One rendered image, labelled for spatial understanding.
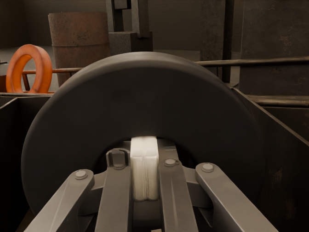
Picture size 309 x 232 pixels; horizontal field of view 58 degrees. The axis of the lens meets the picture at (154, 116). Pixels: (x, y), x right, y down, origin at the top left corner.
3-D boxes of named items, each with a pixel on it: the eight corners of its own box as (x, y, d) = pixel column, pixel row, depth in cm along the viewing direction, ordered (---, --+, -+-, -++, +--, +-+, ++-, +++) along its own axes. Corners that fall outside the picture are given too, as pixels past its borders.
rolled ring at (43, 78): (43, 37, 77) (53, 40, 80) (6, 50, 87) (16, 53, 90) (42, 103, 75) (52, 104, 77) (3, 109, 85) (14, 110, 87)
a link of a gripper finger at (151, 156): (144, 155, 15) (158, 155, 15) (143, 108, 21) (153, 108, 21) (146, 202, 16) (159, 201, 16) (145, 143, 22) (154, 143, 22)
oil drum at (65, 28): (88, 88, 350) (79, 12, 320) (125, 93, 319) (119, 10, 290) (48, 100, 303) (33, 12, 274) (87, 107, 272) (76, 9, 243)
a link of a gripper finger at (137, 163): (146, 202, 16) (133, 203, 16) (145, 143, 22) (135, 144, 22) (144, 155, 15) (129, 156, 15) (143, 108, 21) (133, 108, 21)
